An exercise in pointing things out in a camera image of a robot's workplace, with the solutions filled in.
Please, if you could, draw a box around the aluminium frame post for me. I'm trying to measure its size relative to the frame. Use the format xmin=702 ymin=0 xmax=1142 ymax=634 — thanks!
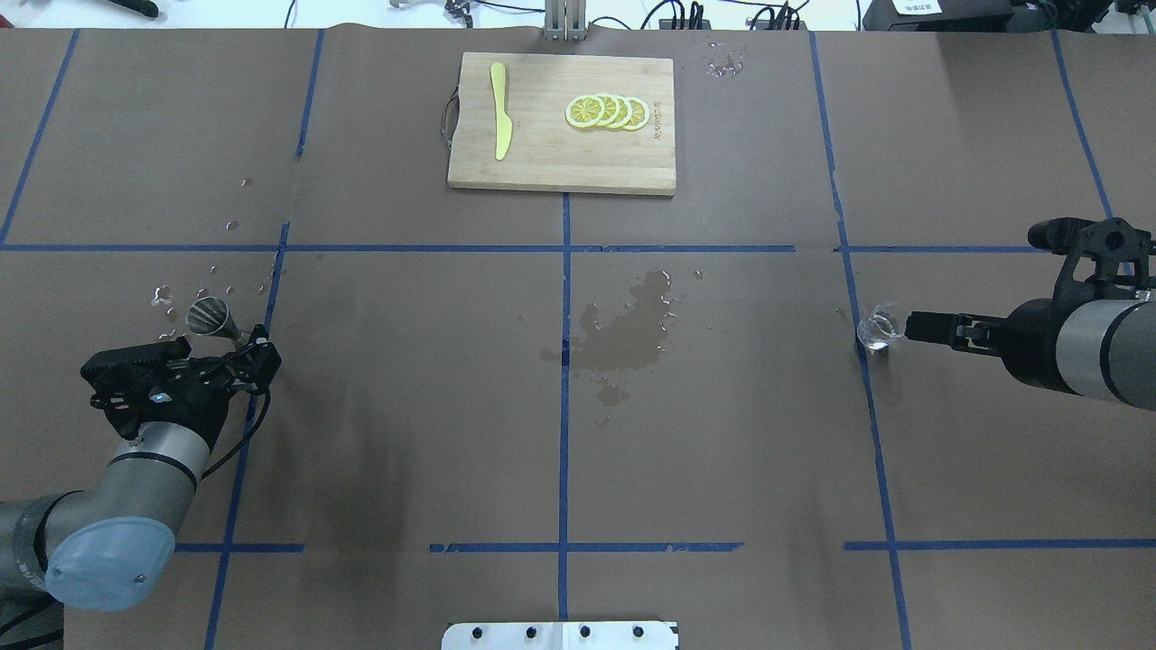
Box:
xmin=544 ymin=0 xmax=590 ymax=42

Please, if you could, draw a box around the yellow plastic knife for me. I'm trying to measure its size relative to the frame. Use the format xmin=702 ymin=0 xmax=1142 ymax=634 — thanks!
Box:
xmin=489 ymin=61 xmax=516 ymax=162

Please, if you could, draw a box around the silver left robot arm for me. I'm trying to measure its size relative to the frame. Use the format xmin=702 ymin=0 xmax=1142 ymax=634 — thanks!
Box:
xmin=3 ymin=325 xmax=282 ymax=649

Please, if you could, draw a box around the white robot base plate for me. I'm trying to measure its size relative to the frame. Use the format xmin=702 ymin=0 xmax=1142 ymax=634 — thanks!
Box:
xmin=440 ymin=620 xmax=680 ymax=649

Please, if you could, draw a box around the bamboo cutting board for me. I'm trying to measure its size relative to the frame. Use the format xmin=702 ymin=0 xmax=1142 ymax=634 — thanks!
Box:
xmin=447 ymin=51 xmax=677 ymax=197

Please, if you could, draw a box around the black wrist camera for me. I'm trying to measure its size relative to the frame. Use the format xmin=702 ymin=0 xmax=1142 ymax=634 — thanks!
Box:
xmin=79 ymin=337 xmax=191 ymax=431
xmin=1027 ymin=217 xmax=1155 ymax=306

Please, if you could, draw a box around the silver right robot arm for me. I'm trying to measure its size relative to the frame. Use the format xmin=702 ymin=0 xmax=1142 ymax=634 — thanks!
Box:
xmin=905 ymin=300 xmax=1155 ymax=411

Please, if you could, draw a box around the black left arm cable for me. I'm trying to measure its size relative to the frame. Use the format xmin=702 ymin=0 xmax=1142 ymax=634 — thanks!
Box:
xmin=200 ymin=384 xmax=272 ymax=481

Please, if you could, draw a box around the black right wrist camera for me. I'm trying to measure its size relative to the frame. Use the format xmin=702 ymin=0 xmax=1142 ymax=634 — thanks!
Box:
xmin=1027 ymin=217 xmax=1155 ymax=306

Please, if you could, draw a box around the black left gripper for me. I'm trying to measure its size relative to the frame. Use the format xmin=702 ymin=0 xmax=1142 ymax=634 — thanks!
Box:
xmin=145 ymin=338 xmax=284 ymax=433

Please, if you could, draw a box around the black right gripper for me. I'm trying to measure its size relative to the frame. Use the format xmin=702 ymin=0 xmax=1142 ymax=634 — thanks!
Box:
xmin=905 ymin=311 xmax=1039 ymax=362

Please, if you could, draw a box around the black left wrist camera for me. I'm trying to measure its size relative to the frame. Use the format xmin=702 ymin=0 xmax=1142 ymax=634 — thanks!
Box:
xmin=79 ymin=337 xmax=191 ymax=431

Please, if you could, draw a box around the clear glass measuring cup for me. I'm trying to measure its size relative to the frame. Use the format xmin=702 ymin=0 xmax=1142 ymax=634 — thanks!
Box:
xmin=855 ymin=302 xmax=911 ymax=353

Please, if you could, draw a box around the steel jigger cup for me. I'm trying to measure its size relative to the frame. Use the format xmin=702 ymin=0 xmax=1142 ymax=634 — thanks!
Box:
xmin=185 ymin=296 xmax=247 ymax=349

